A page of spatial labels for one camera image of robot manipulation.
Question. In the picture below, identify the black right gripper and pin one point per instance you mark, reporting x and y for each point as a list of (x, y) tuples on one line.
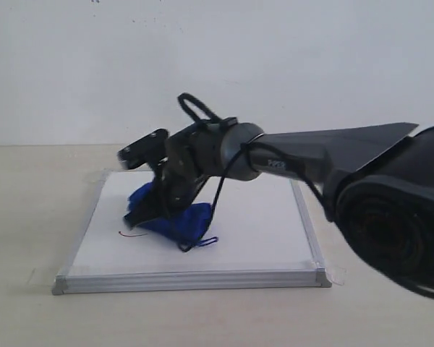
[(193, 155)]

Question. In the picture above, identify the blue cloth eraser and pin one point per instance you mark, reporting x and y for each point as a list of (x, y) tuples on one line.
[(186, 229)]

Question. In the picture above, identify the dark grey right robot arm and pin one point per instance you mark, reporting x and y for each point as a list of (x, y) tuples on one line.
[(375, 184)]

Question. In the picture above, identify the clear tape far left corner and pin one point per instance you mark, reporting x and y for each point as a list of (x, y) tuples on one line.
[(95, 177)]

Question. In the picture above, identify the clear tape corner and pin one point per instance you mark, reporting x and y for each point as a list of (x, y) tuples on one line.
[(326, 274), (52, 276), (95, 177)]

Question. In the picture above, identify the clear tape near left corner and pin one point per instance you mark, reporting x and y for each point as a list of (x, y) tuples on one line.
[(52, 276)]

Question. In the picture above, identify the clear tape near right corner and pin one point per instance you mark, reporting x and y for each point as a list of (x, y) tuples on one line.
[(326, 274)]

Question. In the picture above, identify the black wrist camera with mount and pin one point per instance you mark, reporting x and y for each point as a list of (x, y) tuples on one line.
[(149, 149)]

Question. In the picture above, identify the white board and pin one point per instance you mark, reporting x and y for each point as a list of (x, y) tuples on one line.
[(264, 230)]

